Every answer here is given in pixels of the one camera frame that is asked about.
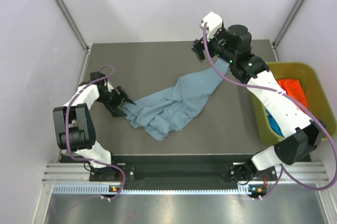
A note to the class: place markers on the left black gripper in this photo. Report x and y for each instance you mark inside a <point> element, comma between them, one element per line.
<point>114,109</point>

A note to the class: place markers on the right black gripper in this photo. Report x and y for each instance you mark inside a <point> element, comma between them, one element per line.
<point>199,47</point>

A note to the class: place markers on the light blue t shirt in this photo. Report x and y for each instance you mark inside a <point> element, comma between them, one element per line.
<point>173,108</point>

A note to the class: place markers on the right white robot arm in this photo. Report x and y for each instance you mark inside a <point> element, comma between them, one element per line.
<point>301,131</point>

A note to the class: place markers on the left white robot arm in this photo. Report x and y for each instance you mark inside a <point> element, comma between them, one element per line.
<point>74,127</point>

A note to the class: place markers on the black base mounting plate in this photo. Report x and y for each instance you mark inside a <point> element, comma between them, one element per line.
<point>188,171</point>

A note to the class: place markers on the orange t shirt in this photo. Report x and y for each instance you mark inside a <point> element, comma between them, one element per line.
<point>294,89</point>

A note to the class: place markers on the bright blue t shirt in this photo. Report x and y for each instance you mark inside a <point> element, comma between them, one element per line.
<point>273,124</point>

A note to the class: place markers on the olive green plastic bin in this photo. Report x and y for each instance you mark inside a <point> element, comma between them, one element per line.
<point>318,103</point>

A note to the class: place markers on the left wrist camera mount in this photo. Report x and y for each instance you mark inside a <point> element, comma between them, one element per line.
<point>103,82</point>

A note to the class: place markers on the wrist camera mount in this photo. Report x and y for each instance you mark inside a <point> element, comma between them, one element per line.
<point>212,22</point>
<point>103,82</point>

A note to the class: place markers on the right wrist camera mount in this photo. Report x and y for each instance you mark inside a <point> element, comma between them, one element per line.
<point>212,22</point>

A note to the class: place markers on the slotted grey cable duct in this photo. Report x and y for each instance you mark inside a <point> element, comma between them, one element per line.
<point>106,189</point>

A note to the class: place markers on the left aluminium corner post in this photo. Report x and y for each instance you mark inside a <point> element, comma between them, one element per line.
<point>71,22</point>

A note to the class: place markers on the aluminium corner post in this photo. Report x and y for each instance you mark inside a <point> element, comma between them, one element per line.
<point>71,22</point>
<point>287,23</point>

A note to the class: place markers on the right aluminium corner post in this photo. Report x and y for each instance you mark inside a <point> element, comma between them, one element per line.
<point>287,23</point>

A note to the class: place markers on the aluminium frame rail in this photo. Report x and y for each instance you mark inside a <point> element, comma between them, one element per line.
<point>75,173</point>

